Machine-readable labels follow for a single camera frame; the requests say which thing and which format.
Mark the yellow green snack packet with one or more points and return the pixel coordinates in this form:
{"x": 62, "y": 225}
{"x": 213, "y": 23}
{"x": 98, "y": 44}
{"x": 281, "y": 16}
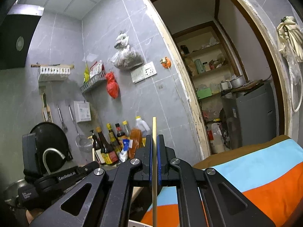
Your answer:
{"x": 86, "y": 74}

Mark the red plastic bag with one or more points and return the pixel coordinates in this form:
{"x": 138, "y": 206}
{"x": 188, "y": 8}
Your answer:
{"x": 112, "y": 85}

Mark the clear plastic bag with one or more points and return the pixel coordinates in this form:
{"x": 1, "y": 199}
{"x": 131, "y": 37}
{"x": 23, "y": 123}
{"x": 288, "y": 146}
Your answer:
{"x": 294, "y": 72}

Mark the white slotted wall rack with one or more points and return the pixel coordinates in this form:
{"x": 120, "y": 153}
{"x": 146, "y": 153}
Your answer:
{"x": 54, "y": 73}

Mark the grey washing machine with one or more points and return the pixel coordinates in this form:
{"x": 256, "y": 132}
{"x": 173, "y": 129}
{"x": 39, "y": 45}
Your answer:
{"x": 251, "y": 118}

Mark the wooden pantry shelves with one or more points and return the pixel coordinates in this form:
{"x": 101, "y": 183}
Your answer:
{"x": 208, "y": 52}

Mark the black wok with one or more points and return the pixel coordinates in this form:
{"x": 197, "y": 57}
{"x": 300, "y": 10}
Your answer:
{"x": 52, "y": 137}

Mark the black range hood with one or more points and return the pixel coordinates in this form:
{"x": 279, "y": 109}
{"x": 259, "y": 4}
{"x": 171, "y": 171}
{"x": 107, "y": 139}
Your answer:
{"x": 14, "y": 40}

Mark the orange spice packet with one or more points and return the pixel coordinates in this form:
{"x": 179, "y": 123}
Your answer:
{"x": 136, "y": 141}

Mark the beige work gloves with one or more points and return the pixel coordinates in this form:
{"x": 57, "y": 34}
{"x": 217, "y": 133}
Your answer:
{"x": 290, "y": 37}

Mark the striped colourful blanket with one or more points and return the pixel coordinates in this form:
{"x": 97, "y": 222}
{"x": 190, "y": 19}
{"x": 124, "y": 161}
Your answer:
{"x": 260, "y": 170}

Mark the red white snack packet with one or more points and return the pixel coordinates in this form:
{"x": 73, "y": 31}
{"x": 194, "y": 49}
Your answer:
{"x": 97, "y": 68}

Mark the dark pump bottle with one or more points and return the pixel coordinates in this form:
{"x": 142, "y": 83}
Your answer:
{"x": 95, "y": 149}

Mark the wooden door frame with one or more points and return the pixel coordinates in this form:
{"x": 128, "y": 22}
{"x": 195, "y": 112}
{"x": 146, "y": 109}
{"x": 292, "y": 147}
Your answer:
{"x": 180, "y": 87}

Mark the white wall socket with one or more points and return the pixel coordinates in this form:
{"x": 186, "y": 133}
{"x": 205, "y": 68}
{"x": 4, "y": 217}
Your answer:
{"x": 149, "y": 69}

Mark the wooden cutting board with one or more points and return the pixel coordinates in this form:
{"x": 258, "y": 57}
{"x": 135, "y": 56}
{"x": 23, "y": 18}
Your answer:
{"x": 247, "y": 86}

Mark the green box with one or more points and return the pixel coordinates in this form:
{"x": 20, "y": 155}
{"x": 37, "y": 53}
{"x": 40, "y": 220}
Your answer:
{"x": 204, "y": 93}

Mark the wooden stick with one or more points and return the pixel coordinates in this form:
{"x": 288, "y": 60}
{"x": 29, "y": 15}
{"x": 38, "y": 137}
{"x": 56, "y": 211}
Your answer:
{"x": 52, "y": 65}

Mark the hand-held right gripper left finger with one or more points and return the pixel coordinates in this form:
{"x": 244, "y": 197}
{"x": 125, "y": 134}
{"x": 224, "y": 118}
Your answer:
{"x": 148, "y": 160}

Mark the white wall switch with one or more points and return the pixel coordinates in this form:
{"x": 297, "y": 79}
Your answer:
{"x": 137, "y": 75}

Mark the white plastic utensil holder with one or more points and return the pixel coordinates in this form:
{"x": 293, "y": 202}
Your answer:
{"x": 139, "y": 224}

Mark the steel cooking pot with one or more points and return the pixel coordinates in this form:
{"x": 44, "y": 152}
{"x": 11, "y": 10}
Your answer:
{"x": 237, "y": 81}

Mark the blue white packet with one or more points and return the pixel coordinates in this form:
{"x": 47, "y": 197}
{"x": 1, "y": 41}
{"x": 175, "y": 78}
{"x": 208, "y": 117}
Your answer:
{"x": 125, "y": 150}

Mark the orange plug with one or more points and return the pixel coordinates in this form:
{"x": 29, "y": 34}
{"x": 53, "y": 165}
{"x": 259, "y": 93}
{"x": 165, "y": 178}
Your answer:
{"x": 166, "y": 62}

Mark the curved steel faucet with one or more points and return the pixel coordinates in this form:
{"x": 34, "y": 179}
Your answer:
{"x": 51, "y": 153}

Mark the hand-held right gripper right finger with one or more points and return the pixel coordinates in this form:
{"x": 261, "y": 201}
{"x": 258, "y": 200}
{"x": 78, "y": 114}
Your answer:
{"x": 160, "y": 163}

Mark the red cap sauce bottle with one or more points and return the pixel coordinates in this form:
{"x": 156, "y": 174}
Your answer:
{"x": 119, "y": 132}

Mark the white hanging basket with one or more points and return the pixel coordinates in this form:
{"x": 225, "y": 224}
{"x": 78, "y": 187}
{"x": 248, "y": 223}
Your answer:
{"x": 82, "y": 112}

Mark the clear bag of dried goods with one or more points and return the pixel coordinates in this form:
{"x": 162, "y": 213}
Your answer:
{"x": 127, "y": 56}

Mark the yellow cap sauce bottle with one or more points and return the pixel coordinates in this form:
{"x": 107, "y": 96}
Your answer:
{"x": 113, "y": 139}

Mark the clear glass bottle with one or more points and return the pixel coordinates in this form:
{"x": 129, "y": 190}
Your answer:
{"x": 126, "y": 128}

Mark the green canister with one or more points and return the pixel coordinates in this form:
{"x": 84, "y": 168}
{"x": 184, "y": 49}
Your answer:
{"x": 199, "y": 66}

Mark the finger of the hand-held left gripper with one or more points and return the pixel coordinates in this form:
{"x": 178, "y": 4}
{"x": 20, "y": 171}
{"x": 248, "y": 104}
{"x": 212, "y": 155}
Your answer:
{"x": 91, "y": 167}

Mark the grey wall shelf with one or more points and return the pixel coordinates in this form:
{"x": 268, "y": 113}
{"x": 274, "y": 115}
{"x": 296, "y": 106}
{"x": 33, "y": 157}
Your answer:
{"x": 93, "y": 84}

